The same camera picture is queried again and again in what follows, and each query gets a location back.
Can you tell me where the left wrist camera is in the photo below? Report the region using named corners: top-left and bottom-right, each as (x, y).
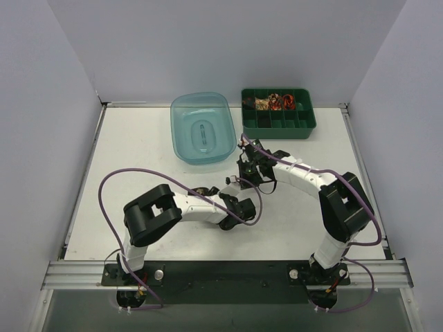
top-left (221, 176), bottom-right (241, 196)

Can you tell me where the teal plastic tub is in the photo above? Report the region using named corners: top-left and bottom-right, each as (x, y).
top-left (170, 92), bottom-right (237, 165)

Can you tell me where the aluminium rail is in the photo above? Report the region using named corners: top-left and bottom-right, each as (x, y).
top-left (41, 259), bottom-right (414, 290)

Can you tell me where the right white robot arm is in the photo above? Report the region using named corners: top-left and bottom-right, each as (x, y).
top-left (237, 140), bottom-right (374, 270)

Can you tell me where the dark rolled tie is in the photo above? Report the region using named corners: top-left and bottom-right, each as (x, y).
top-left (242, 97), bottom-right (255, 109)

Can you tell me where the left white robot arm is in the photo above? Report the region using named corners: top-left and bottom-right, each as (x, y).
top-left (119, 184), bottom-right (257, 274)

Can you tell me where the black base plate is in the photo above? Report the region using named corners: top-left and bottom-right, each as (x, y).
top-left (101, 260), bottom-right (350, 306)

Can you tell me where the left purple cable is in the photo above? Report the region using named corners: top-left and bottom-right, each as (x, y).
top-left (98, 167), bottom-right (264, 311)

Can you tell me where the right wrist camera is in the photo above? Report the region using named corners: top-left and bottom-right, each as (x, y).
top-left (238, 134), bottom-right (263, 159)

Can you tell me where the orange black rolled tie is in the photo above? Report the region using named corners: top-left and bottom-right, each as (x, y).
top-left (282, 93), bottom-right (296, 110)

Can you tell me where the black gold patterned tie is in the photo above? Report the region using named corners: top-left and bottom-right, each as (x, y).
top-left (188, 186), bottom-right (219, 197)

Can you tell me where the green compartment organizer box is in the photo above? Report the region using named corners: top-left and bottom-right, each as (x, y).
top-left (241, 87), bottom-right (316, 140)

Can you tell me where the beige patterned rolled tie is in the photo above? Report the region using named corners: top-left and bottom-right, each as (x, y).
top-left (255, 98), bottom-right (270, 111)

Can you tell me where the red black patterned rolled tie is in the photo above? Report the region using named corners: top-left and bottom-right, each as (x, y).
top-left (269, 93), bottom-right (282, 111)

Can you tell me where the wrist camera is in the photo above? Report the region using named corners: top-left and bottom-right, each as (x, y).
top-left (221, 176), bottom-right (241, 196)
top-left (238, 134), bottom-right (263, 159)

